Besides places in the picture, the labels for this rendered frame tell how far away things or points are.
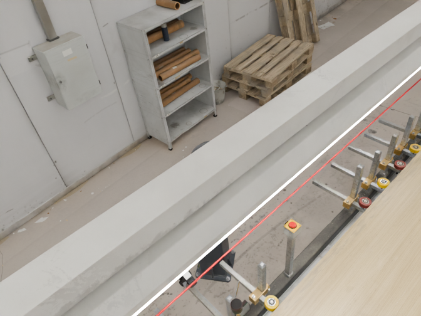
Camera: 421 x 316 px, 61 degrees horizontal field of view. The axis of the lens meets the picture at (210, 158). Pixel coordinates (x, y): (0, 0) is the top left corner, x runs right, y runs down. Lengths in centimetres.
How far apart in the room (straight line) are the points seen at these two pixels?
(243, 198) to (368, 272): 176
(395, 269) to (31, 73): 329
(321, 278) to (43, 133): 293
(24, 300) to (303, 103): 57
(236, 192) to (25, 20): 315
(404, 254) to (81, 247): 217
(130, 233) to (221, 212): 18
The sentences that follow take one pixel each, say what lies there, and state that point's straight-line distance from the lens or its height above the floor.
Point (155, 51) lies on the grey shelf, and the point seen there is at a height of 126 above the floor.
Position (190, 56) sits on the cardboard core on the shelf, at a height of 95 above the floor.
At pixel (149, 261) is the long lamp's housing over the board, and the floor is 238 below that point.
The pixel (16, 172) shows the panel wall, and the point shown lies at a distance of 403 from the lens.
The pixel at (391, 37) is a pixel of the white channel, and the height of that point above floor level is 246.
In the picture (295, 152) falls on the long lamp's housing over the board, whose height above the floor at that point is 237.
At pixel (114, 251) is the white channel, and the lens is 54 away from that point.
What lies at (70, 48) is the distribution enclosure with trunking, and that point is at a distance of 358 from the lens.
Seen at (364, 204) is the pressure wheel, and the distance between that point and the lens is 267.
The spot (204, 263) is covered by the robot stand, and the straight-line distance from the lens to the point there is 317.
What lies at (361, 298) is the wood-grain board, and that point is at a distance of 228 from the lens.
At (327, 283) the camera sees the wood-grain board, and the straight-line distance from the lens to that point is 228.
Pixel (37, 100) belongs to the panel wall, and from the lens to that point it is 383.
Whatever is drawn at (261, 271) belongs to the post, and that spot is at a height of 110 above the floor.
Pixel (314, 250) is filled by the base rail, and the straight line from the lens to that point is 263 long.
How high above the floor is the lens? 287
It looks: 42 degrees down
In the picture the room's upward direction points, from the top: 8 degrees counter-clockwise
